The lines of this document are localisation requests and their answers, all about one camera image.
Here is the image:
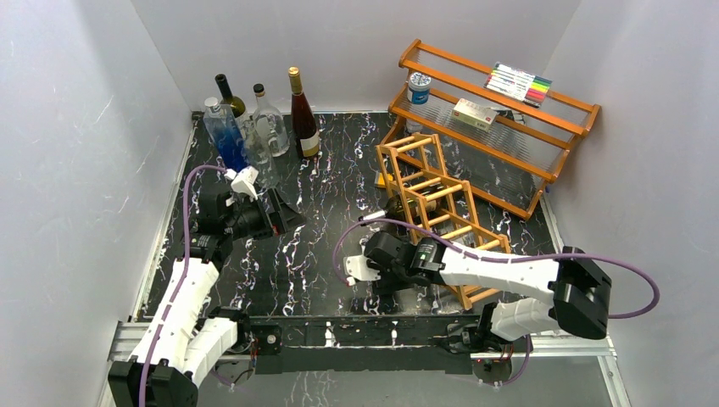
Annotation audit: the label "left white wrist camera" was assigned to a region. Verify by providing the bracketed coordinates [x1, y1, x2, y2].
[224, 165, 259, 201]

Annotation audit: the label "light wooden wine rack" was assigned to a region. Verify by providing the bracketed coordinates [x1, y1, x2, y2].
[375, 131, 512, 312]

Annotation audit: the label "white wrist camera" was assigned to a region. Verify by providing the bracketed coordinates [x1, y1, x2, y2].
[342, 255, 381, 287]
[224, 165, 259, 201]

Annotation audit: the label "marker pen pack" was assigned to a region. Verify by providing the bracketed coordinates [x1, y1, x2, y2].
[484, 62, 553, 108]

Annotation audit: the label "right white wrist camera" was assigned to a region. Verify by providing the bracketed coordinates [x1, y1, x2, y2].
[342, 255, 381, 287]

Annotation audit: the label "clear glass bottle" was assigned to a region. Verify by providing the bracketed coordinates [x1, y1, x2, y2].
[252, 83, 290, 157]

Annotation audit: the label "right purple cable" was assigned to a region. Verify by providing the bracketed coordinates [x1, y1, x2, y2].
[332, 218, 661, 388]

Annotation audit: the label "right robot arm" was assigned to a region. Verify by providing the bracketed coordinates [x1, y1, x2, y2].
[359, 231, 612, 351]

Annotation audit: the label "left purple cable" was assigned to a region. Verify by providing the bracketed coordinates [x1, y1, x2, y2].
[137, 164, 229, 407]

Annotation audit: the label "yellow capped bottle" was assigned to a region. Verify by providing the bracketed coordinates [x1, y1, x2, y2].
[374, 172, 387, 188]

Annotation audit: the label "silver capped dark bottle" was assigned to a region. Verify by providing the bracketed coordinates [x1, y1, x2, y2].
[358, 195, 421, 221]

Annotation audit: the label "purple cable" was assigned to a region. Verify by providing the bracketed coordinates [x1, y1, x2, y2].
[137, 164, 229, 407]
[332, 218, 661, 388]

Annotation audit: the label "blue square bottle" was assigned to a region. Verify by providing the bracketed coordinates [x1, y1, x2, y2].
[203, 97, 248, 172]

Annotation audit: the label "small clear plastic bottle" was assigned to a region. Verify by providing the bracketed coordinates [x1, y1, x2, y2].
[404, 119, 424, 135]

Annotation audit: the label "clear bottle bottom rack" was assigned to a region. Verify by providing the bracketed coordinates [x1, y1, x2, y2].
[240, 119, 280, 189]

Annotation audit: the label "orange wooden shelf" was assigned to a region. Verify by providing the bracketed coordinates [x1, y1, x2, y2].
[389, 39, 601, 219]

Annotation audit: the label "green white box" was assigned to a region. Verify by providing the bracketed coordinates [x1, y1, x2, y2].
[452, 98, 497, 131]

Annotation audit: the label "green wine bottle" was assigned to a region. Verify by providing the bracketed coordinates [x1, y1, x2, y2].
[215, 74, 247, 125]

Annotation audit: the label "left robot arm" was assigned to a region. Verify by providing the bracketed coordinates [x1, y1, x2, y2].
[108, 188, 306, 406]

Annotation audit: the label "dark red wine bottle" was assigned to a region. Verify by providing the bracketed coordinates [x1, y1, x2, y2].
[288, 66, 320, 159]

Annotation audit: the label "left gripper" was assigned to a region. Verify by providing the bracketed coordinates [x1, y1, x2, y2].
[224, 188, 307, 241]

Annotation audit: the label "blue white jar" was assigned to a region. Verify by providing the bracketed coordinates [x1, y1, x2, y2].
[406, 72, 432, 104]

